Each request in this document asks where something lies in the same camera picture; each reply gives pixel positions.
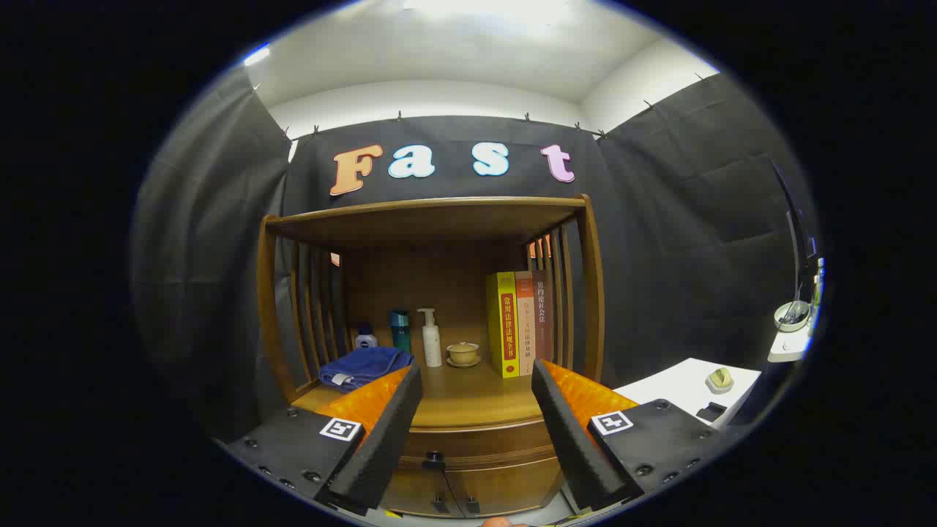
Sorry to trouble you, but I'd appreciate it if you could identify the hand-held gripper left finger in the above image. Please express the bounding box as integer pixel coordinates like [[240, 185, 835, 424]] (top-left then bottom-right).
[[214, 364, 424, 517]]

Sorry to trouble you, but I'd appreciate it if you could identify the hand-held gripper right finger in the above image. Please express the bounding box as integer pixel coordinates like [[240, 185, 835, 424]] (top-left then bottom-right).
[[531, 359, 733, 515]]

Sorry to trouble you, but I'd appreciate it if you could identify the wooden drawer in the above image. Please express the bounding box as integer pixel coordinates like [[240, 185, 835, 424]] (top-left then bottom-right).
[[399, 419, 563, 473]]

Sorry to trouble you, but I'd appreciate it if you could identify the wooden cabinet door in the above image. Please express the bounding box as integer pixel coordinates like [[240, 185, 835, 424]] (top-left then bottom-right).
[[445, 455, 566, 517], [381, 468, 453, 517]]

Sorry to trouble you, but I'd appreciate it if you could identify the white side cabinet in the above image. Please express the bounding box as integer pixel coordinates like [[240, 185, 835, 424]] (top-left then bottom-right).
[[613, 357, 764, 431]]

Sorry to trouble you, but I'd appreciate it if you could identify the wooden cabinet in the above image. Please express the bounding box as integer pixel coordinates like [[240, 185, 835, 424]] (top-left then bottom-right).
[[256, 194, 607, 519]]

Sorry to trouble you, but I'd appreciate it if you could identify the blue folded towel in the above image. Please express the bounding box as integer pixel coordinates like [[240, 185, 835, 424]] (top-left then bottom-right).
[[319, 346, 415, 394]]

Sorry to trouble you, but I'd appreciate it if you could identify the white pump bottle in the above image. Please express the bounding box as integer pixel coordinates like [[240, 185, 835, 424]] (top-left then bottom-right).
[[417, 307, 444, 368]]

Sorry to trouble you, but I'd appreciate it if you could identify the teal bottle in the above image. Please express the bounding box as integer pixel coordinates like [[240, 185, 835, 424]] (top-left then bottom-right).
[[389, 309, 412, 354]]

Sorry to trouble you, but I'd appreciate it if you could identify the orange and white book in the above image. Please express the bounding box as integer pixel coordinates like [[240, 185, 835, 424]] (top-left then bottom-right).
[[515, 271, 537, 377]]

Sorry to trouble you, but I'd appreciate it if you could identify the yellow book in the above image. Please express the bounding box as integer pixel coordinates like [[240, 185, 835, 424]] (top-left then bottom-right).
[[486, 272, 520, 379]]

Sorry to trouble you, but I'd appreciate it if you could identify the brown book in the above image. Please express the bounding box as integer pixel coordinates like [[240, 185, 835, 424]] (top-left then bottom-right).
[[532, 269, 555, 367]]

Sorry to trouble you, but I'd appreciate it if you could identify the white bowl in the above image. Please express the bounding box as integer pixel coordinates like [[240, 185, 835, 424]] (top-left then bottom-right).
[[774, 300, 812, 332]]

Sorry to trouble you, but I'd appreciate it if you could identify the white wall shelf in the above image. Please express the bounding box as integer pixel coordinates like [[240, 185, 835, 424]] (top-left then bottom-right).
[[767, 322, 813, 363]]

